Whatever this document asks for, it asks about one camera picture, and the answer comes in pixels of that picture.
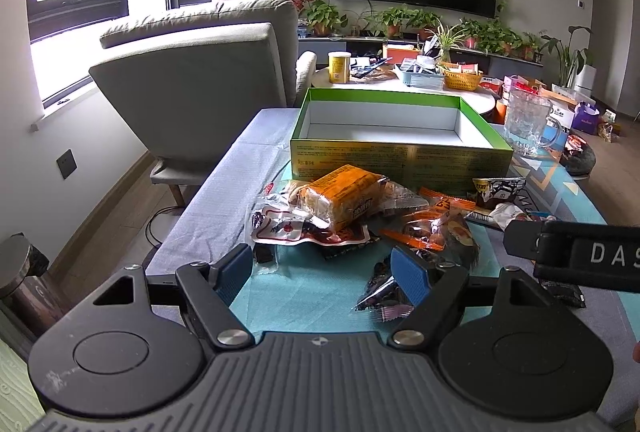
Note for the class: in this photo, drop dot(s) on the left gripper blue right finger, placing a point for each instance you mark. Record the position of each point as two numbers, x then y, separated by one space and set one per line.
436 292

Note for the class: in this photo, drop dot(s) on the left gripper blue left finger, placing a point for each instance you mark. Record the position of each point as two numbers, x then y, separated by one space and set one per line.
209 289

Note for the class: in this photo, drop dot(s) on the small black candy packet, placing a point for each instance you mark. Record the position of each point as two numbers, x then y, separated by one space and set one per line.
383 299

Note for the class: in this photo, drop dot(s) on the orange sausage snack packet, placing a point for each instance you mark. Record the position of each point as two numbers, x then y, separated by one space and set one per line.
433 226

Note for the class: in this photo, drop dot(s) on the red chicken snack pouch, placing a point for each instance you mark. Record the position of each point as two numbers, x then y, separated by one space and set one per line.
277 227

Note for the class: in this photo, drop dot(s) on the black white snack packet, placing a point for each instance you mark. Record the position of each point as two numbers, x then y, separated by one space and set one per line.
497 190

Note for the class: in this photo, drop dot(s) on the orange bread loaf package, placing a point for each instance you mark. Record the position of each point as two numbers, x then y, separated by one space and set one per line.
347 195

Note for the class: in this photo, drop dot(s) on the person's right hand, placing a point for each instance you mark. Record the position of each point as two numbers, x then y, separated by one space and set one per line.
636 353

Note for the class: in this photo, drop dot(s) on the teal patterned table cloth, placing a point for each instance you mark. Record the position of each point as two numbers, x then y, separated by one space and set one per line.
349 251

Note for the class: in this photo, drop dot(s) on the clear glass mug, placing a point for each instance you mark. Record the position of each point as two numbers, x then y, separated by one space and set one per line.
529 125

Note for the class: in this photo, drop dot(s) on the green cardboard box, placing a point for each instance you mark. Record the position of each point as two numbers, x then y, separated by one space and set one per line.
414 138

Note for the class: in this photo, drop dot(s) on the steel trash bin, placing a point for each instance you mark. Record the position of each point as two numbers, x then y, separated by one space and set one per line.
27 290

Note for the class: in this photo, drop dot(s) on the round white coffee table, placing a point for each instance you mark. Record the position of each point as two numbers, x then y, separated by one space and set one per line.
481 100

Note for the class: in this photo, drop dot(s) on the blue plastic tray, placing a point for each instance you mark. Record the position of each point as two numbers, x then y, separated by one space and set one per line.
421 80

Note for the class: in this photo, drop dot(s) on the yellow wicker basket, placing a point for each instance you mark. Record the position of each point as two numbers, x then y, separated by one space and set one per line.
467 82

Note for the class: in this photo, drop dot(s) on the grey armchair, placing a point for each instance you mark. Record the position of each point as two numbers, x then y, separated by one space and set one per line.
188 81

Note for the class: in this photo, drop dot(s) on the orange storage box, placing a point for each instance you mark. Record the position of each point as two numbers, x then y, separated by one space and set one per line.
396 54

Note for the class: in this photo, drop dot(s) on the spider plant in vase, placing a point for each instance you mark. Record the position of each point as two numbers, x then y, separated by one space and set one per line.
448 38

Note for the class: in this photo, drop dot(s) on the black wall socket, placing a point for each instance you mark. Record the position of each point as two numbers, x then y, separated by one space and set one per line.
67 164

